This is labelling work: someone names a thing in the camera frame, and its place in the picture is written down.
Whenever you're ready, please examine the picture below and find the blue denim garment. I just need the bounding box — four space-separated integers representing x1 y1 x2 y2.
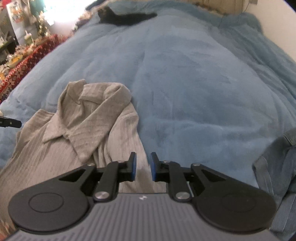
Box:
252 128 295 240

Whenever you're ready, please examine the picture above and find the silver refrigerator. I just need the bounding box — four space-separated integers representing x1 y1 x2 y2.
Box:
1 1 30 45

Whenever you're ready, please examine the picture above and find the green drink cup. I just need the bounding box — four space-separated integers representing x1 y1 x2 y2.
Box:
24 30 34 46

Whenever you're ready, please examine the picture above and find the blue plush duvet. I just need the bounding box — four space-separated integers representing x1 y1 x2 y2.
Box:
1 1 295 186

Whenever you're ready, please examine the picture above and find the grey knit polo shirt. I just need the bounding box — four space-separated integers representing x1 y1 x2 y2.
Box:
1 80 166 226

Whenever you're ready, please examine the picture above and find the red patterned tablecloth table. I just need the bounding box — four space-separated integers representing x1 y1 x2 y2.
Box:
1 34 67 103

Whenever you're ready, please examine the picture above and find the black cat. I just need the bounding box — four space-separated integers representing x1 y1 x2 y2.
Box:
97 6 157 26

